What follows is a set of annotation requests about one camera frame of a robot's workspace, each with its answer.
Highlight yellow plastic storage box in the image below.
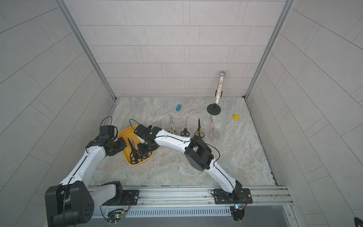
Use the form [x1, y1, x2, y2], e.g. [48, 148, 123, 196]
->
[118, 127, 153, 166]

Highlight cream handled kitchen scissors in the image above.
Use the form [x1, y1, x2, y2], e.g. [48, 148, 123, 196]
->
[167, 116, 178, 135]

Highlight black handled steel scissors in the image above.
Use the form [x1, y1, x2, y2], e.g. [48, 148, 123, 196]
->
[181, 120, 190, 137]

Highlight yellow black handled scissors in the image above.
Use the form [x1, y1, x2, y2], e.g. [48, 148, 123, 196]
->
[195, 119, 205, 138]

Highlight pink handled scissors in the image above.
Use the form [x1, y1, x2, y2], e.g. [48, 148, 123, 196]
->
[209, 116, 220, 140]

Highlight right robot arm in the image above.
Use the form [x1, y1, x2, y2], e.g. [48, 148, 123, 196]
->
[134, 124, 242, 199]

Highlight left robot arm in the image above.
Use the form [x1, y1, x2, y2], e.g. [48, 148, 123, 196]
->
[45, 136, 127, 227]

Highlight black deli scissors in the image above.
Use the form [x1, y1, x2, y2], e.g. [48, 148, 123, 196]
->
[128, 139, 143, 165]

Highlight glitter microphone on stand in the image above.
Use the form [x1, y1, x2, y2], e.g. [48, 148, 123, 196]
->
[207, 71, 226, 115]

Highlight left circuit board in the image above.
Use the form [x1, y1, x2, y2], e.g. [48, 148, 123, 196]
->
[107, 209, 126, 225]

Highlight circuit board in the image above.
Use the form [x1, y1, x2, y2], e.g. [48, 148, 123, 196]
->
[230, 206, 245, 221]
[107, 209, 126, 225]

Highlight yellow block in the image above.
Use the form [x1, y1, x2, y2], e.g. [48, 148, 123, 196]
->
[233, 114, 239, 121]

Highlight right circuit board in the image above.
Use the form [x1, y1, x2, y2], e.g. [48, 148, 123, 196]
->
[230, 206, 245, 221]

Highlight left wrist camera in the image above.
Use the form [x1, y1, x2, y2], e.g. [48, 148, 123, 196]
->
[99, 125, 116, 140]

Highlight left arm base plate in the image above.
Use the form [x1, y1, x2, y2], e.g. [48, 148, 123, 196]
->
[103, 190, 140, 206]

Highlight aluminium rail frame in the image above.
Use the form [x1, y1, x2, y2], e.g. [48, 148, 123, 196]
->
[88, 186, 293, 221]

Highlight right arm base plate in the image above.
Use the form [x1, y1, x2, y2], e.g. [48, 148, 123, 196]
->
[210, 188, 253, 205]

